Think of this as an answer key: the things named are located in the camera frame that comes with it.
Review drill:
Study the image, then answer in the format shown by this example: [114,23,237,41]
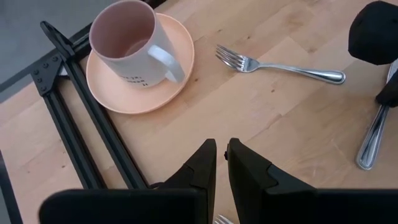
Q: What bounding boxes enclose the silver fork tines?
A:
[213,213,234,224]

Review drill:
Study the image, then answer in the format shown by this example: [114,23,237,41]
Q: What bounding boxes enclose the peach round plate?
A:
[85,12,196,115]

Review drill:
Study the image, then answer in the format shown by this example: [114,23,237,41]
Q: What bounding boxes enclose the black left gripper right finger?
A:
[227,138,398,224]

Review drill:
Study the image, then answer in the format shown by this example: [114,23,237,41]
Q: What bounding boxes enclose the silver table knife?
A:
[355,58,398,171]

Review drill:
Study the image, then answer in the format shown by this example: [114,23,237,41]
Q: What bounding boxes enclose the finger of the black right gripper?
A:
[375,79,398,108]
[348,0,398,66]

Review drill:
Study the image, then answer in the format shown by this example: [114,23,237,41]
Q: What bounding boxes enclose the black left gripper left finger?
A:
[39,138,218,224]

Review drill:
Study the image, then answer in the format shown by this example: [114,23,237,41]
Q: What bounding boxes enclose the silver fork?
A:
[215,44,347,85]

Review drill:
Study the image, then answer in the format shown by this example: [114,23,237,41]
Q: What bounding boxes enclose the white mug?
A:
[88,0,187,89]

